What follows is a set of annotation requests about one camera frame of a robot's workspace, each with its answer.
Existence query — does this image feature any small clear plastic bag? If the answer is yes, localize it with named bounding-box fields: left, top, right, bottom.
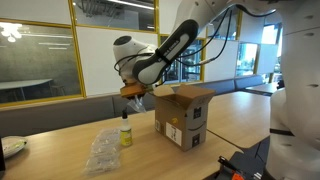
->
left=127, top=97, right=146, bottom=113

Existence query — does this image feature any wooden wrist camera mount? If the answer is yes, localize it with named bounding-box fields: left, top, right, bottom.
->
left=120, top=83, right=146, bottom=98

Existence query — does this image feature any large clear air pillow strip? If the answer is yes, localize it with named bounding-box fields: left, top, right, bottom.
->
left=84, top=129, right=120, bottom=175

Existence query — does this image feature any grey bench seat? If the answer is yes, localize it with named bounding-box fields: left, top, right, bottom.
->
left=0, top=75, right=263, bottom=137

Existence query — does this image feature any white yellow spray bottle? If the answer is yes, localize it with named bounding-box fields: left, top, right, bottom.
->
left=120, top=109, right=132, bottom=146

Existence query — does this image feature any white round table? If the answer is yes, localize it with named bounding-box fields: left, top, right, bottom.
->
left=0, top=79, right=52, bottom=100

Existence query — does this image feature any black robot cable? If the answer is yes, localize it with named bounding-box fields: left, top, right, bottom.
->
left=113, top=3, right=278, bottom=76

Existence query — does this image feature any brown cardboard box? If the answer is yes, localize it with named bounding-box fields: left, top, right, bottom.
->
left=154, top=85, right=215, bottom=151

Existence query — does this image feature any black orange tool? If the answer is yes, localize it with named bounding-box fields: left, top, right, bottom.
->
left=218, top=156, right=262, bottom=180

